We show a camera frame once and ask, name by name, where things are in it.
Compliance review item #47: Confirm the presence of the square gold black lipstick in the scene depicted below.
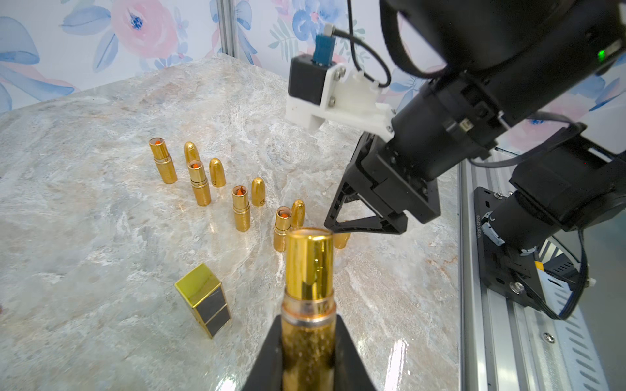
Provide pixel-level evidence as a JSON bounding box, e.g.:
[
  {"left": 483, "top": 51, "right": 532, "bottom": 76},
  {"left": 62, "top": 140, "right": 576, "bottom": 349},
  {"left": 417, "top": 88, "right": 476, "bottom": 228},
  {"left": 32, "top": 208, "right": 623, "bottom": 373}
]
[{"left": 174, "top": 263, "right": 231, "bottom": 339}]

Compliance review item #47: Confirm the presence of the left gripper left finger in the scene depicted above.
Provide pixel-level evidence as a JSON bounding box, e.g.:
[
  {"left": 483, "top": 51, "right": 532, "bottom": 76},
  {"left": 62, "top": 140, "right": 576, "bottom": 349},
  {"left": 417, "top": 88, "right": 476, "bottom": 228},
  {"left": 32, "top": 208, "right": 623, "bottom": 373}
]
[{"left": 242, "top": 315, "right": 283, "bottom": 391}]

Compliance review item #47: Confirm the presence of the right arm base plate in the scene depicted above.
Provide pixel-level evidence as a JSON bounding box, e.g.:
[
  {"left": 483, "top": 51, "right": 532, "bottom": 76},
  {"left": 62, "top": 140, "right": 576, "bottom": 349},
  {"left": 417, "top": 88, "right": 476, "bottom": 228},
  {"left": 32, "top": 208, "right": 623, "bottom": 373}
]
[{"left": 473, "top": 186, "right": 595, "bottom": 321}]

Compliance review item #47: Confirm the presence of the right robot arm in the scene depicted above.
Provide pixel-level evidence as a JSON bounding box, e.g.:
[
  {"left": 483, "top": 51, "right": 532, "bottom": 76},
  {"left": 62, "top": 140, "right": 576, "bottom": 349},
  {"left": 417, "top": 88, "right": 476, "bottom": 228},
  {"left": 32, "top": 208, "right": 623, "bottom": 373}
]
[{"left": 324, "top": 1, "right": 625, "bottom": 235}]

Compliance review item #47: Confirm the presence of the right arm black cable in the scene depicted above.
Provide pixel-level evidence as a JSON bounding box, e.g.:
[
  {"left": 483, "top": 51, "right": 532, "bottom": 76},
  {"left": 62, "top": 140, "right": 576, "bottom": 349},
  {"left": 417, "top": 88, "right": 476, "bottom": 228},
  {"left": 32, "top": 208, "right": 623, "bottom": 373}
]
[{"left": 329, "top": 0, "right": 393, "bottom": 89}]

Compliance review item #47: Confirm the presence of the gold lipstick base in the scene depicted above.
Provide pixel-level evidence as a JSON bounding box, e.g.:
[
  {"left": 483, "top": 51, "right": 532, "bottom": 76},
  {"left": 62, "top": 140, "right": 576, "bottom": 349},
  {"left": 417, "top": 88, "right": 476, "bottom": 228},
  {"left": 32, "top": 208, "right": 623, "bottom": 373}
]
[{"left": 149, "top": 137, "right": 178, "bottom": 184}]

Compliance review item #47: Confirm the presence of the aluminium rail frame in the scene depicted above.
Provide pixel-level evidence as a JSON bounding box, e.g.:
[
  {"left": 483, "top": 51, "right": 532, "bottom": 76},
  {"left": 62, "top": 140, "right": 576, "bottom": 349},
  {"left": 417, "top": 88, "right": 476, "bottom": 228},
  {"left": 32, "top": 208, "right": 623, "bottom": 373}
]
[{"left": 458, "top": 162, "right": 625, "bottom": 390}]

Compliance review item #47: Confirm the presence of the gold lipstick cap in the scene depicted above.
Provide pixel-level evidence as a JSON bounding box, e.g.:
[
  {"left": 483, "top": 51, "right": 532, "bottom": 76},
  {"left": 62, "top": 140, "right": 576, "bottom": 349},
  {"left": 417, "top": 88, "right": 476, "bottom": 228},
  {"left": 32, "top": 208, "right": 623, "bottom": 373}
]
[
  {"left": 291, "top": 200, "right": 306, "bottom": 230},
  {"left": 251, "top": 177, "right": 266, "bottom": 207},
  {"left": 184, "top": 142, "right": 201, "bottom": 164},
  {"left": 209, "top": 158, "right": 227, "bottom": 187},
  {"left": 334, "top": 233, "right": 350, "bottom": 249}
]

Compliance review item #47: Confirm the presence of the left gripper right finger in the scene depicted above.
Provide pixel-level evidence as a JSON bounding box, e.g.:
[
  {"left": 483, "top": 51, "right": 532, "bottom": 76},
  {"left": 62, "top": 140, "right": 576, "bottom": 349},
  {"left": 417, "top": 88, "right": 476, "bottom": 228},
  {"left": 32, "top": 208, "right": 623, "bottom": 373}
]
[{"left": 334, "top": 315, "right": 376, "bottom": 391}]

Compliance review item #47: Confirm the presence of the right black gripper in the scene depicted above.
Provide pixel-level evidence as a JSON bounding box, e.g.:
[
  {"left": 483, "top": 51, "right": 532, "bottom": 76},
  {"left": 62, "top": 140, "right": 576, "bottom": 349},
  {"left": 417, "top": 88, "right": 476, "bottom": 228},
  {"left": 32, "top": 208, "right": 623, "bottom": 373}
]
[{"left": 324, "top": 67, "right": 508, "bottom": 235}]

